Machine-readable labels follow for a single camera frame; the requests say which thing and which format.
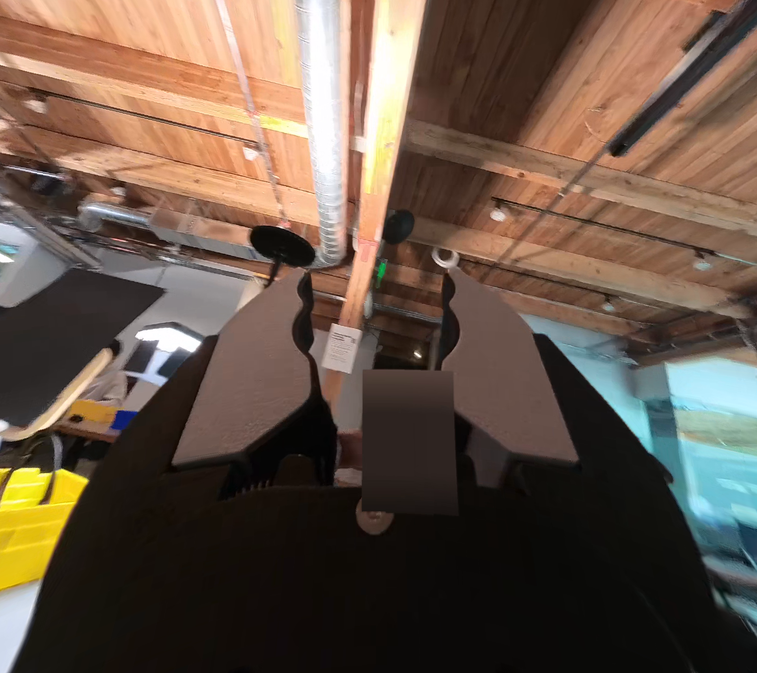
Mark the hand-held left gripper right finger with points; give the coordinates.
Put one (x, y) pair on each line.
(508, 383)

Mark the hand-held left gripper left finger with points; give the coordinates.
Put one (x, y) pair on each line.
(248, 377)

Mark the white paper notice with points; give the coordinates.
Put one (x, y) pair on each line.
(343, 347)

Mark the white track spotlight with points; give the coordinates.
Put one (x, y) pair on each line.
(608, 304)
(702, 263)
(498, 214)

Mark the small blue storage bin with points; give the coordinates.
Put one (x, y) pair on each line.
(125, 420)

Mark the black round pendant lamp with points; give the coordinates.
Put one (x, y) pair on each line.
(284, 247)
(399, 224)

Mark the small yellow storage bin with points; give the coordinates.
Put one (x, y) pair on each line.
(91, 411)

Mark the green exit sign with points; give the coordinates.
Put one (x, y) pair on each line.
(382, 272)

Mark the curved wooden chair back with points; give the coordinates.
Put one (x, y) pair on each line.
(77, 389)

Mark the large black panel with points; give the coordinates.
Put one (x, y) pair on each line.
(59, 341)

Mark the large yellow storage bin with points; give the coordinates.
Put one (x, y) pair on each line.
(29, 525)

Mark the round silver air duct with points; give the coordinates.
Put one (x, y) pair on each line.
(319, 93)

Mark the black ceiling track rail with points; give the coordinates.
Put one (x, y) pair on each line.
(680, 75)

